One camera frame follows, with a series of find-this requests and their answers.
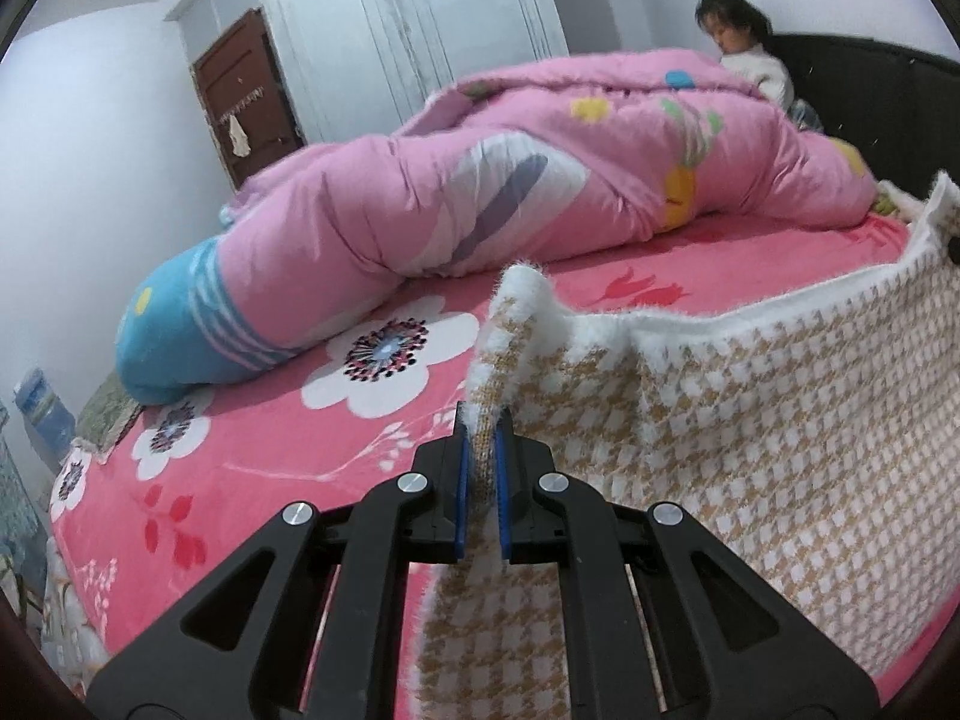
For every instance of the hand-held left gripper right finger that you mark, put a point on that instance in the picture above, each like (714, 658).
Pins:
(504, 517)

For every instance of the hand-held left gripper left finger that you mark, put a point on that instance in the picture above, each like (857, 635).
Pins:
(459, 510)

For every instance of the beige houndstooth coat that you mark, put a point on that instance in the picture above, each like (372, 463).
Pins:
(750, 427)

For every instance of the pink floral bed blanket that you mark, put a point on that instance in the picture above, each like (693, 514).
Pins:
(262, 450)

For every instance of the pink floral quilt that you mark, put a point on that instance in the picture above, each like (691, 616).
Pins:
(375, 202)

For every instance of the green patterned pillow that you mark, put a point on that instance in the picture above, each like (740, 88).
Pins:
(109, 412)

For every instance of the white floral bed sheet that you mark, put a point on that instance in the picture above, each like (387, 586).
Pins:
(64, 615)

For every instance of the blue water bottle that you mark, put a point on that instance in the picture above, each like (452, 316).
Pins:
(45, 420)

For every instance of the small white hanging cloth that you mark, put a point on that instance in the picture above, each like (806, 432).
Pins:
(240, 136)

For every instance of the teal speckled cloth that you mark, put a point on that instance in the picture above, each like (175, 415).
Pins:
(15, 502)

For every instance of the brown wooden door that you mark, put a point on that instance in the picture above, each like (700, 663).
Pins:
(247, 82)

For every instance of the white wardrobe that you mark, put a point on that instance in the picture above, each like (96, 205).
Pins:
(390, 30)

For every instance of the black padded headboard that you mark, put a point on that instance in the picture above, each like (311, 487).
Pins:
(885, 90)

